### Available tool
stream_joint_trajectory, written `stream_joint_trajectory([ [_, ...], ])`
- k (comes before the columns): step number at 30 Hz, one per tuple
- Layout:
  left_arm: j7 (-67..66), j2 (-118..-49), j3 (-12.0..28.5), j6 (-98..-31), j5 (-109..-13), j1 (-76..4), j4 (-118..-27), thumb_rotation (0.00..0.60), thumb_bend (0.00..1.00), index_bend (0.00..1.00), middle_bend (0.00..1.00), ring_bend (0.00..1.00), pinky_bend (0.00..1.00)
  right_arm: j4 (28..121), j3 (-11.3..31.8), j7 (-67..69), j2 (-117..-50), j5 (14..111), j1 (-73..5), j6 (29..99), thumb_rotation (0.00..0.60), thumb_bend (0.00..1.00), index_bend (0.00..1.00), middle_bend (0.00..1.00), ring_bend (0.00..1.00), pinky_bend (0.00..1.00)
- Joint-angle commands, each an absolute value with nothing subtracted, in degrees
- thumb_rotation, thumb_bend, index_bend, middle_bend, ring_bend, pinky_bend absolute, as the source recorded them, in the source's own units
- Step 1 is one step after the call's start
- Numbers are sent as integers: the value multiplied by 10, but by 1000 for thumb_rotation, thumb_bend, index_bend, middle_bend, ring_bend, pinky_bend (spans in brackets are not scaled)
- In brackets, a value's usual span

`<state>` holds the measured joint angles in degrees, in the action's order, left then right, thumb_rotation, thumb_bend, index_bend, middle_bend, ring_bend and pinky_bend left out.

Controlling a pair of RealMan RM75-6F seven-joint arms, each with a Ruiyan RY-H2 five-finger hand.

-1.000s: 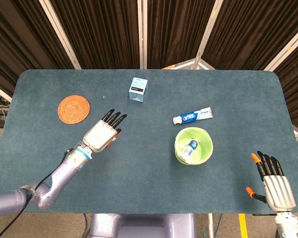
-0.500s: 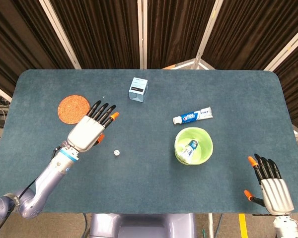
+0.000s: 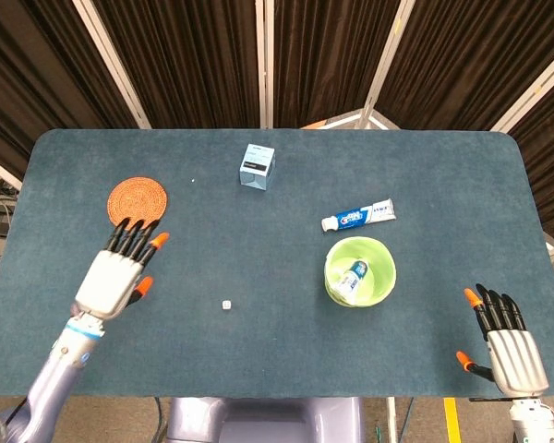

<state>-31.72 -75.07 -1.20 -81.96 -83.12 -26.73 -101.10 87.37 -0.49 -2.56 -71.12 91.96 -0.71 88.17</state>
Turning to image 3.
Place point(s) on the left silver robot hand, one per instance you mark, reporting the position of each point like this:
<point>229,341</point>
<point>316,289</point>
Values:
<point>108,283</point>

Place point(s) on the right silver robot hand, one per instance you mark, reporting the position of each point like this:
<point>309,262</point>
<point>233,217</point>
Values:
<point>517,360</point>

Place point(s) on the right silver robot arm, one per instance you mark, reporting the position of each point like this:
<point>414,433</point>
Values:
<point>533,420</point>

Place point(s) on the orange woven round coaster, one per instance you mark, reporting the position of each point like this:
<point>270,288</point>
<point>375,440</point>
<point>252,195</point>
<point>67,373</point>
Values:
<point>136,198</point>

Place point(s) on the white metal table leg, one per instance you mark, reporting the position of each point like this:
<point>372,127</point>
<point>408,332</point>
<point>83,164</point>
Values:
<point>392,420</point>

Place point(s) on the green translucent plastic bucket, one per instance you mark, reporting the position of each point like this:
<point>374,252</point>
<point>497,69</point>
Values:
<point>381,258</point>

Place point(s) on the blue felt table mat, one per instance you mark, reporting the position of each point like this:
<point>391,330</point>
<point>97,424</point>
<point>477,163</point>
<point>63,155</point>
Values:
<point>277,346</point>

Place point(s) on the small toothpaste tube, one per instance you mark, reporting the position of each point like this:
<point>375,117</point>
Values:
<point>351,281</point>

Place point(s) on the light blue cardboard box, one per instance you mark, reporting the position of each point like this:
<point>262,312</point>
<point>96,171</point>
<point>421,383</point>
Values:
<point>257,166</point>

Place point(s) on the grey robot torso base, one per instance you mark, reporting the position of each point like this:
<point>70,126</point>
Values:
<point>258,415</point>

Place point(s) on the large white toothpaste tube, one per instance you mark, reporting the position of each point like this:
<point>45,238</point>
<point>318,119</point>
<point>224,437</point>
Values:
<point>364,214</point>

